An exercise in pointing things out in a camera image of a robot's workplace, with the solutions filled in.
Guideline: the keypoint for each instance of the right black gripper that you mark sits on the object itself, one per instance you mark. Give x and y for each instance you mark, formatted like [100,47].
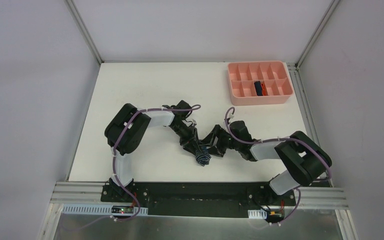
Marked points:
[218,141]

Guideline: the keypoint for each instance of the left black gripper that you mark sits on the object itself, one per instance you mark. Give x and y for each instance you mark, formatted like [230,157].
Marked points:
[189,139]

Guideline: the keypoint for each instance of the striped blue underwear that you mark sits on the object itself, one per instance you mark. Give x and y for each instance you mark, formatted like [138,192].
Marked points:
[202,156]

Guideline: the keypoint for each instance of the navy orange underwear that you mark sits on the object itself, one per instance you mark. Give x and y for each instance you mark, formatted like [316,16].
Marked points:
[259,88]

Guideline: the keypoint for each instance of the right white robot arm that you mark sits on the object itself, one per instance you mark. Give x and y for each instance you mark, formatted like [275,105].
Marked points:
[303,159]

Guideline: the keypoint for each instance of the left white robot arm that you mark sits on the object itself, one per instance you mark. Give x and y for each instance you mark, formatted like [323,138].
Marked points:
[125,132]

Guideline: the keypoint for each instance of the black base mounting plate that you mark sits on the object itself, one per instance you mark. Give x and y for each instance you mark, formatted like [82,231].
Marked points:
[197,199]

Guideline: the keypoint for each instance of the pink divided organizer tray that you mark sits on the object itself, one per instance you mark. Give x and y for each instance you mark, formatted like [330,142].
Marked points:
[274,75]

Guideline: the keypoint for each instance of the right white cable duct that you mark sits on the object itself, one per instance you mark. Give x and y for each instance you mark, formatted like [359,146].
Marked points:
[257,214]

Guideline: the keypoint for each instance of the white cable duct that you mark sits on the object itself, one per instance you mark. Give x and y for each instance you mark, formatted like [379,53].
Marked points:
[257,214]
[104,210]

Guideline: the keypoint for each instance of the left white cable duct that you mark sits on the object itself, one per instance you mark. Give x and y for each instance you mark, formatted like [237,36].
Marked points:
[104,210]

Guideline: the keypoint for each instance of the aluminium frame rail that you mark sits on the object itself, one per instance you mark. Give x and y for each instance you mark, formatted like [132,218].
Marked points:
[323,198]

